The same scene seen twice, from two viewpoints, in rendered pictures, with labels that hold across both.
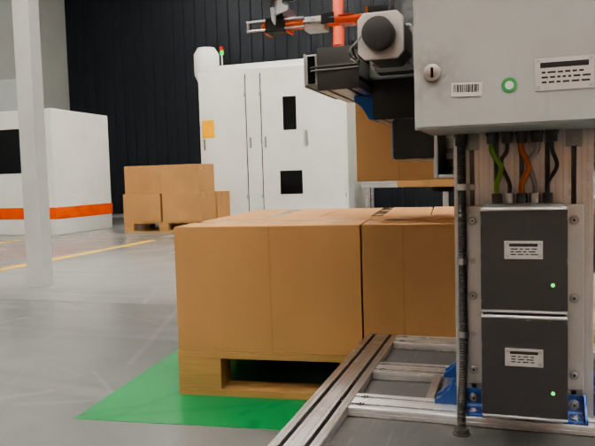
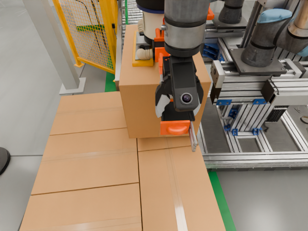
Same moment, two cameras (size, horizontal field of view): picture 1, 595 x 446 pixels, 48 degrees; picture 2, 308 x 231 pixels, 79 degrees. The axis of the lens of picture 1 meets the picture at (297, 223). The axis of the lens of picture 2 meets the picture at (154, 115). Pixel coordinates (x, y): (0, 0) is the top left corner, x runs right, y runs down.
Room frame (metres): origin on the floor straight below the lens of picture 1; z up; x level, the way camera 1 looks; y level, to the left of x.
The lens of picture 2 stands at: (2.44, 0.34, 1.59)
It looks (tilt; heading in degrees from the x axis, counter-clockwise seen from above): 49 degrees down; 252
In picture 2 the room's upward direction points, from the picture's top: 2 degrees counter-clockwise
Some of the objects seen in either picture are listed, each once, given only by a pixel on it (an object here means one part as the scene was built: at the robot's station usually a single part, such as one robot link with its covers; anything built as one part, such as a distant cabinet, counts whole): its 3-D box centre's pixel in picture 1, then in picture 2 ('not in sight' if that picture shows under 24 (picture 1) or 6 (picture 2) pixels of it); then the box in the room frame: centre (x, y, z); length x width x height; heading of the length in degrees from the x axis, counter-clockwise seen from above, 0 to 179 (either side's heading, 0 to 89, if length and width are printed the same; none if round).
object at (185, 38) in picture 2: not in sight; (182, 31); (2.28, 0.03, 1.42); 0.08 x 0.08 x 0.05
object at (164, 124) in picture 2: (278, 26); (173, 116); (2.30, 0.04, 1.20); 0.08 x 0.07 x 0.05; 74
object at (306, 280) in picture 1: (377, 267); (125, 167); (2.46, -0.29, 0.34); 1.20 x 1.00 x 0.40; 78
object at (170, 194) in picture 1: (179, 197); not in sight; (9.37, 1.65, 0.45); 1.21 x 1.02 x 0.90; 72
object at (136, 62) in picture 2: not in sight; (142, 43); (2.21, -0.56, 1.10); 0.34 x 0.10 x 0.05; 74
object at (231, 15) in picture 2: not in sight; (231, 11); (1.52, -0.77, 1.09); 0.15 x 0.15 x 0.10
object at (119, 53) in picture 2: not in sight; (120, 30); (2.09, -2.10, 0.50); 2.31 x 0.05 x 0.19; 78
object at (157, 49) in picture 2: (381, 16); (164, 49); (2.19, -0.29, 1.20); 0.10 x 0.08 x 0.06; 164
